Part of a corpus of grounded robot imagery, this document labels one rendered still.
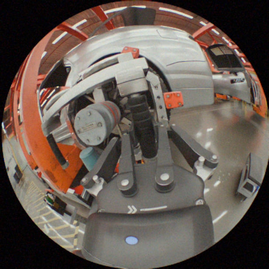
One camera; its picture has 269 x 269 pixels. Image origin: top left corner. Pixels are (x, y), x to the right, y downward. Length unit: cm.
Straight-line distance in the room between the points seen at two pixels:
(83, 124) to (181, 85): 65
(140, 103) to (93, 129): 18
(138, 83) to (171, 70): 56
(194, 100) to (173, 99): 38
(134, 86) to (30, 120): 61
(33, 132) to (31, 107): 16
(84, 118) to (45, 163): 44
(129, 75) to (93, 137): 22
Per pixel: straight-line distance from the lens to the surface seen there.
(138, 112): 16
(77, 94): 24
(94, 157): 42
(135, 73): 16
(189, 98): 73
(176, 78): 70
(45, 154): 64
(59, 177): 68
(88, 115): 28
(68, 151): 78
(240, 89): 245
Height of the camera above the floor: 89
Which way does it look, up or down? 24 degrees down
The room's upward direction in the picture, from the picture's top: 16 degrees counter-clockwise
